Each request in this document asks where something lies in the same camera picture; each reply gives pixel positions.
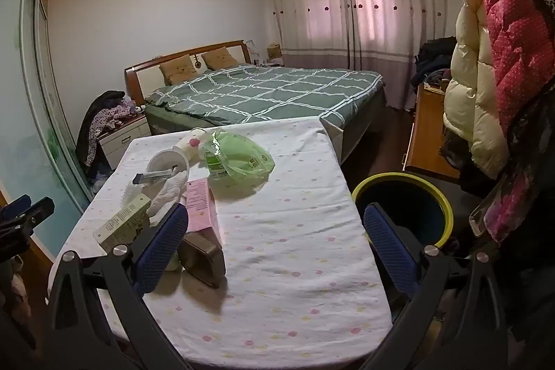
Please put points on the brown box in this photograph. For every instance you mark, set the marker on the brown box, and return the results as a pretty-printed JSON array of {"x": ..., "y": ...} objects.
[{"x": 201, "y": 261}]

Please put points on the red dotted down jacket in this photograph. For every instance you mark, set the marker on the red dotted down jacket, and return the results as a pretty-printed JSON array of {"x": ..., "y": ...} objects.
[{"x": 511, "y": 49}]

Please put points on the white plastic bowl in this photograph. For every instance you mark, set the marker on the white plastic bowl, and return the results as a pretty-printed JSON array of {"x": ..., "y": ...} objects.
[{"x": 162, "y": 161}]

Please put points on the cream down jacket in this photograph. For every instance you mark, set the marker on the cream down jacket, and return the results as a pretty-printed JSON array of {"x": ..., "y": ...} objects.
[{"x": 466, "y": 84}]

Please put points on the floral clothes pile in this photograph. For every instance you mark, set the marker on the floral clothes pile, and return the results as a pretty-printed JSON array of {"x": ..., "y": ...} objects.
[{"x": 115, "y": 114}]

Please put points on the brown face pillow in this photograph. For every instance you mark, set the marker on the brown face pillow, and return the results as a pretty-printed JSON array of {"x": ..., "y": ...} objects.
[
  {"x": 175, "y": 71},
  {"x": 219, "y": 58}
]

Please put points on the wooden bed headboard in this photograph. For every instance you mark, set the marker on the wooden bed headboard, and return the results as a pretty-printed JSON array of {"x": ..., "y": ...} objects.
[{"x": 143, "y": 76}]

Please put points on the pink floral garment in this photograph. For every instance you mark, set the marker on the pink floral garment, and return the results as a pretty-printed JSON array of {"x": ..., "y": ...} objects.
[{"x": 507, "y": 201}]

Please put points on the pink carton box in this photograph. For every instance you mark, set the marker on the pink carton box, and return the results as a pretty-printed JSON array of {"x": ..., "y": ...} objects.
[{"x": 201, "y": 207}]

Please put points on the pile of clothes on nightstand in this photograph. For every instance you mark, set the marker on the pile of clothes on nightstand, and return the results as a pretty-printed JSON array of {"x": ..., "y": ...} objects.
[{"x": 92, "y": 114}]

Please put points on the grey razor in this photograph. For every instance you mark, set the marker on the grey razor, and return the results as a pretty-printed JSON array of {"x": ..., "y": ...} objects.
[{"x": 151, "y": 177}]

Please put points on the black coat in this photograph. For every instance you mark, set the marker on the black coat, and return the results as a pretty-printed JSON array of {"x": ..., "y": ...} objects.
[{"x": 535, "y": 274}]

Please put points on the green checked duvet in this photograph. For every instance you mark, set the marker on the green checked duvet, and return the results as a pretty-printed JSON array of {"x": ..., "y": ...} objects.
[{"x": 269, "y": 97}]

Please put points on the white paper cup pink print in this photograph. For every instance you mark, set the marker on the white paper cup pink print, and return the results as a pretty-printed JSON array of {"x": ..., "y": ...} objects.
[{"x": 190, "y": 146}]

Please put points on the white nightstand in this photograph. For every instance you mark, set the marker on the white nightstand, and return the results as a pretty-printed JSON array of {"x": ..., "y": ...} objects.
[{"x": 123, "y": 138}]

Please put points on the pink white curtains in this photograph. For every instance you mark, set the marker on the pink white curtains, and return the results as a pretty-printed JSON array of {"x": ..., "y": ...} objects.
[{"x": 347, "y": 6}]

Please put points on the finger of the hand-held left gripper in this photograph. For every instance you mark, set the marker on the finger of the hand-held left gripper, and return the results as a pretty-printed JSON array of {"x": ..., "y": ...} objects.
[
  {"x": 17, "y": 206},
  {"x": 39, "y": 214}
]

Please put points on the black bin yellow rim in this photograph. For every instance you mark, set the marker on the black bin yellow rim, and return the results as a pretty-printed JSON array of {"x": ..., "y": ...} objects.
[{"x": 407, "y": 205}]

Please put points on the beige carton box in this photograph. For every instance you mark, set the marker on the beige carton box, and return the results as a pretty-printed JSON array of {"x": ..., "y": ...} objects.
[{"x": 123, "y": 222}]

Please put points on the white foam net sleeve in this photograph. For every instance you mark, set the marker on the white foam net sleeve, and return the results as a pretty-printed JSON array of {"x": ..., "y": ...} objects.
[{"x": 167, "y": 191}]

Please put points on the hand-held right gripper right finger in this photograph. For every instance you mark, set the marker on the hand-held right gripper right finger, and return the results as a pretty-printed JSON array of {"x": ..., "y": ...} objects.
[{"x": 390, "y": 244}]

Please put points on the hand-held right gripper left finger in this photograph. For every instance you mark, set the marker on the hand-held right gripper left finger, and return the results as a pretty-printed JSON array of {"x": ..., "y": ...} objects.
[{"x": 161, "y": 248}]

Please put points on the dark clothes pile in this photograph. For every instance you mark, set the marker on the dark clothes pile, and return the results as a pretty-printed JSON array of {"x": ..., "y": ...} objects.
[{"x": 435, "y": 58}]

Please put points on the white dotted tablecloth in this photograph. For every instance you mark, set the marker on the white dotted tablecloth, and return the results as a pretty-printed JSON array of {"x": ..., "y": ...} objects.
[{"x": 282, "y": 244}]

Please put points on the green plastic bag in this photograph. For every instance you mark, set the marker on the green plastic bag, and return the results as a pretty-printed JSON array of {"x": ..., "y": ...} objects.
[{"x": 249, "y": 166}]

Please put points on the painted sliding wardrobe door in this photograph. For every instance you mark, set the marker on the painted sliding wardrobe door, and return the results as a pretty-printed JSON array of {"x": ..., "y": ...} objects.
[{"x": 39, "y": 114}]

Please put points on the wooden cabinet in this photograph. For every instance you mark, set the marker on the wooden cabinet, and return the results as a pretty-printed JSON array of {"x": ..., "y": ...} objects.
[{"x": 429, "y": 136}]

